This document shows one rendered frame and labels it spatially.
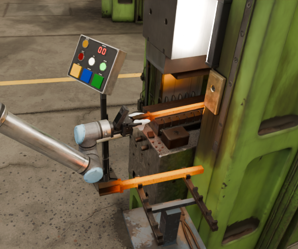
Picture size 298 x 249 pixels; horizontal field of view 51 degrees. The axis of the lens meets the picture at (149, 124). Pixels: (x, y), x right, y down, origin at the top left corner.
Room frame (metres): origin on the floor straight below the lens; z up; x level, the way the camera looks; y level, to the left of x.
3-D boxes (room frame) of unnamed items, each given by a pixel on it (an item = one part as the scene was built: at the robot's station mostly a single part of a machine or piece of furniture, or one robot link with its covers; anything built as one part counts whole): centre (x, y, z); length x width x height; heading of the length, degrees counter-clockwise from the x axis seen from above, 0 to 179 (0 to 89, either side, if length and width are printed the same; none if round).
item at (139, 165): (1.44, -0.22, 0.69); 0.56 x 0.38 x 0.45; 118
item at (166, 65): (1.48, -0.19, 1.32); 0.42 x 0.20 x 0.10; 118
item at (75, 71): (1.80, 0.49, 1.01); 0.07 x 0.05 x 0.07; 53
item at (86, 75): (1.74, 0.41, 1.01); 0.07 x 0.05 x 0.07; 53
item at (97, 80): (1.68, 0.33, 1.01); 0.07 x 0.05 x 0.07; 53
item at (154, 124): (1.48, -0.19, 0.96); 0.42 x 0.20 x 0.09; 118
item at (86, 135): (1.20, 0.29, 0.98); 0.12 x 0.09 x 0.10; 118
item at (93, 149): (1.19, 0.29, 0.86); 0.12 x 0.09 x 0.12; 20
